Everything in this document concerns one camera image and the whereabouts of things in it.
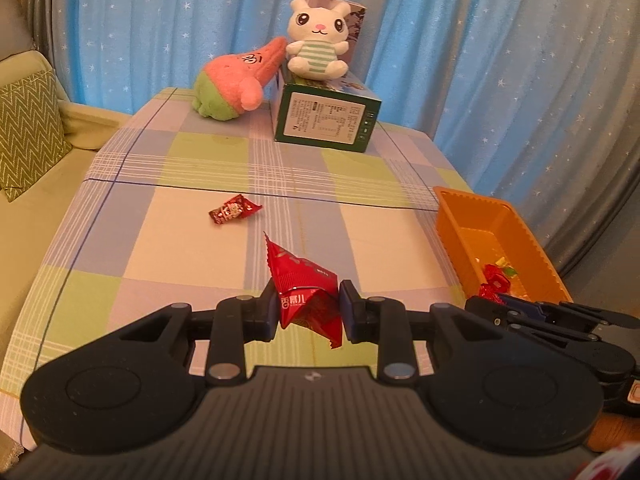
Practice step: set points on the light green sofa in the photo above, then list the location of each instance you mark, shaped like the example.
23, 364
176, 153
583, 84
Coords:
35, 220

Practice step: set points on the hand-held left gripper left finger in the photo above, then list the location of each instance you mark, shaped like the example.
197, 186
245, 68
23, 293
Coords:
272, 312

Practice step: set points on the green cardboard box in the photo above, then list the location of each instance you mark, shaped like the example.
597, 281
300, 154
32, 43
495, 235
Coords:
320, 120

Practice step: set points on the green chevron cushion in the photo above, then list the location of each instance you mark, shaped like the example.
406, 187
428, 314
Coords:
30, 135

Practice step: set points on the blue star curtain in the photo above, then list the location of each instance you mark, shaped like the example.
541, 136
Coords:
450, 60

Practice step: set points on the large red snack packet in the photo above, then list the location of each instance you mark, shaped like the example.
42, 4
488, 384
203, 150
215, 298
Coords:
300, 280

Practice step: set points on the yellow green snack packet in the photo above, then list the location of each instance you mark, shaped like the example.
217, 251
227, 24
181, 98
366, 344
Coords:
506, 267

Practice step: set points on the small red snack packet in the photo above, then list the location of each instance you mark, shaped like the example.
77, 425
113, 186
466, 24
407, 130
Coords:
487, 291

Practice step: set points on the pink starfish plush toy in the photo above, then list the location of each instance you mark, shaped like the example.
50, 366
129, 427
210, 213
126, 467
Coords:
230, 77

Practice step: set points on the grey curtain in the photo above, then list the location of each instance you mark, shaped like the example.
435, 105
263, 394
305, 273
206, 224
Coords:
47, 20

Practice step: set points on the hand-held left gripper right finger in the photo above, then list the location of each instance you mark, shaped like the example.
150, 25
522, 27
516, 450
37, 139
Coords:
347, 312

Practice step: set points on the red white patterned clothing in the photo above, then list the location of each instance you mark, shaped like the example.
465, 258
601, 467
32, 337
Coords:
620, 466

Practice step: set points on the red candy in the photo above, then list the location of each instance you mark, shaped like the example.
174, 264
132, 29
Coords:
235, 209
495, 275

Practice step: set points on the white bunny plush toy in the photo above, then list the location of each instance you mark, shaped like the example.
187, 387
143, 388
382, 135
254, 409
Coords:
315, 55

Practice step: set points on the grey cushion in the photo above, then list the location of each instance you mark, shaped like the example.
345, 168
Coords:
15, 20

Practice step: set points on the orange plastic tray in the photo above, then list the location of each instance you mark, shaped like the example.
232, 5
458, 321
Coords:
460, 220

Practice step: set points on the plaid tablecloth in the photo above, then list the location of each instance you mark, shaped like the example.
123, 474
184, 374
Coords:
175, 170

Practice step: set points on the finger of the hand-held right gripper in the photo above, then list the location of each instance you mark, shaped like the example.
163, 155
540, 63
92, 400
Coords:
522, 306
487, 310

